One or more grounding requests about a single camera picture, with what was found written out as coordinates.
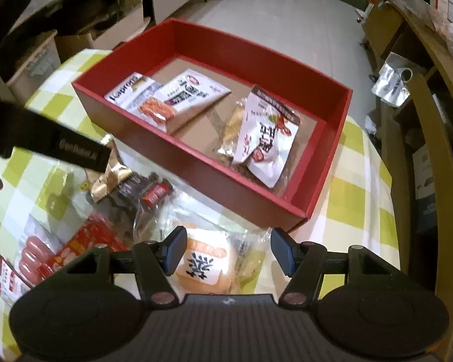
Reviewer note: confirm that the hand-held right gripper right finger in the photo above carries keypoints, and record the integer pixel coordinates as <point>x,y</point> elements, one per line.
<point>285,252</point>

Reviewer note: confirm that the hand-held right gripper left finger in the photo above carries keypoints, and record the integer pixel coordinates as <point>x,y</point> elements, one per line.
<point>173,252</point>

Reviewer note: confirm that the round bun packet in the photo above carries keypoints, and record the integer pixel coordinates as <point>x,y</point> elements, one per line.
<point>207,264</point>

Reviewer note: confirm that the gold brown small packet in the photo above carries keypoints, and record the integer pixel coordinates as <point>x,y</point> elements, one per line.
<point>109,181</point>

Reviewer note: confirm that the clear dark jerky packet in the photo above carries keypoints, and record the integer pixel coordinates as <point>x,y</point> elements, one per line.
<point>124,200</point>

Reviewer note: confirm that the red cardboard box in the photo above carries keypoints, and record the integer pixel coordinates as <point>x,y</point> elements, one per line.
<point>211,181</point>

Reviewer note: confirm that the white wafer packet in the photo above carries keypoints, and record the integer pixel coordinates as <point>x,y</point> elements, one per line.
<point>128,90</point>

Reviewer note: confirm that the red white date packet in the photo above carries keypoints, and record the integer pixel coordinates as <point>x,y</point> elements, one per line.
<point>260,139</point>

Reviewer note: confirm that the red white sausage packet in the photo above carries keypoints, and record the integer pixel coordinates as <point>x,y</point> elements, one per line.
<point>34,256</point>

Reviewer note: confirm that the white spicy strip packet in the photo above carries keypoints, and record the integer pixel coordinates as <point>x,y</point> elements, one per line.
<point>185,94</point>

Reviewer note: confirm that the clear yellow fried twist packet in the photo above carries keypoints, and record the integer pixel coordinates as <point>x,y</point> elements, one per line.
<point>232,128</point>

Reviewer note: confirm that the beige storage bin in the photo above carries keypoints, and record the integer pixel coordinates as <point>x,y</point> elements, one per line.
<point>34,64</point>

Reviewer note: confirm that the curved wooden chair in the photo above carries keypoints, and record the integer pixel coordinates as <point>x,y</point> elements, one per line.
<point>443,181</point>

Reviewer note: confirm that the silver bag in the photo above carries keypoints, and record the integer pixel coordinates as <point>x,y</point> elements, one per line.
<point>390,83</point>

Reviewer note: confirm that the wooden counter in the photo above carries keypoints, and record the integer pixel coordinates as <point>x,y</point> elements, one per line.
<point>426,34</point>

